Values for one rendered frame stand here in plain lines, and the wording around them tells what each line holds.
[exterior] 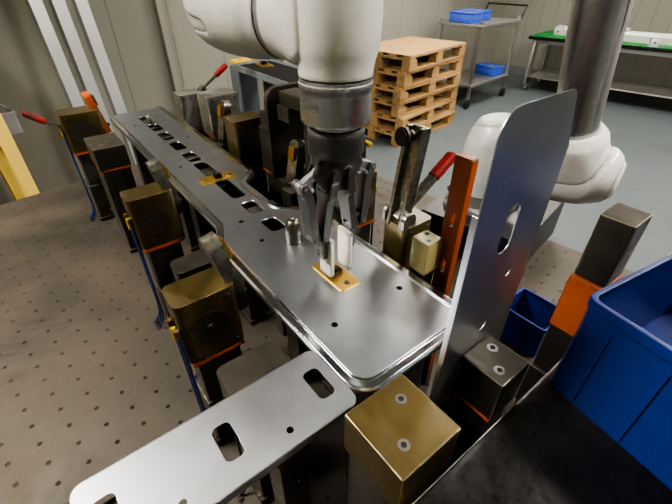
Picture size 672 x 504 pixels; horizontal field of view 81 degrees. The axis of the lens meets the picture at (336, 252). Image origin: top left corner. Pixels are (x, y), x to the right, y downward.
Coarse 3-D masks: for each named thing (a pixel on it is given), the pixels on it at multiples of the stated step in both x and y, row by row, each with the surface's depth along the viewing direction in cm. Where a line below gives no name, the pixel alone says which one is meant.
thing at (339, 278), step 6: (318, 264) 67; (336, 264) 67; (318, 270) 66; (342, 270) 66; (324, 276) 65; (336, 276) 64; (342, 276) 64; (348, 276) 64; (330, 282) 64; (336, 282) 63; (342, 282) 63; (354, 282) 63; (342, 288) 62; (348, 288) 62
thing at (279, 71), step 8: (248, 64) 127; (272, 64) 127; (280, 64) 127; (264, 72) 117; (272, 72) 117; (280, 72) 117; (288, 72) 117; (296, 72) 117; (288, 80) 109; (296, 80) 109
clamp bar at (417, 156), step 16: (400, 128) 59; (416, 128) 61; (400, 144) 60; (416, 144) 61; (400, 160) 64; (416, 160) 62; (400, 176) 66; (416, 176) 64; (400, 192) 67; (416, 192) 66; (400, 224) 67
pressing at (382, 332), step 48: (144, 144) 113; (192, 144) 113; (192, 192) 89; (240, 240) 74; (336, 240) 74; (288, 288) 63; (336, 288) 63; (384, 288) 63; (432, 288) 62; (336, 336) 54; (384, 336) 54; (432, 336) 54; (384, 384) 49
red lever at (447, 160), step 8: (448, 152) 69; (440, 160) 69; (448, 160) 69; (432, 168) 70; (440, 168) 69; (448, 168) 69; (432, 176) 69; (440, 176) 69; (424, 184) 69; (432, 184) 69; (424, 192) 69; (416, 200) 68; (400, 208) 68
